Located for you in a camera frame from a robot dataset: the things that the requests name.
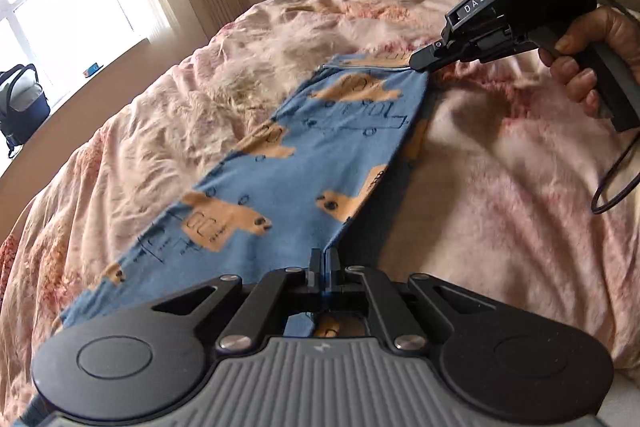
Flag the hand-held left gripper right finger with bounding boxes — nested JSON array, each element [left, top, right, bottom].
[[325, 249, 497, 352]]

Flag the beige window sill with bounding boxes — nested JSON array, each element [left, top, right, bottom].
[[0, 36, 213, 180]]

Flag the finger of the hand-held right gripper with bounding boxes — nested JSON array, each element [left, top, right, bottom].
[[408, 39, 447, 72]]

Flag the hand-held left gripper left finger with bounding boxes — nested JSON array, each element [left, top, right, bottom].
[[151, 249, 324, 353]]

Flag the person's right hand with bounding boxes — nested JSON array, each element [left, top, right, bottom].
[[539, 5, 640, 118]]

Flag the blue bear print pants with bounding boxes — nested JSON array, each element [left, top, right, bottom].
[[60, 51, 432, 339]]

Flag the pink floral blanket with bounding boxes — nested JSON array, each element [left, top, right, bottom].
[[0, 0, 640, 408]]

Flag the black cable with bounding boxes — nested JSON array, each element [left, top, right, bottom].
[[590, 0, 640, 214]]

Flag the dark blue grey backpack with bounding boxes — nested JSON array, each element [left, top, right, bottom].
[[0, 63, 52, 158]]

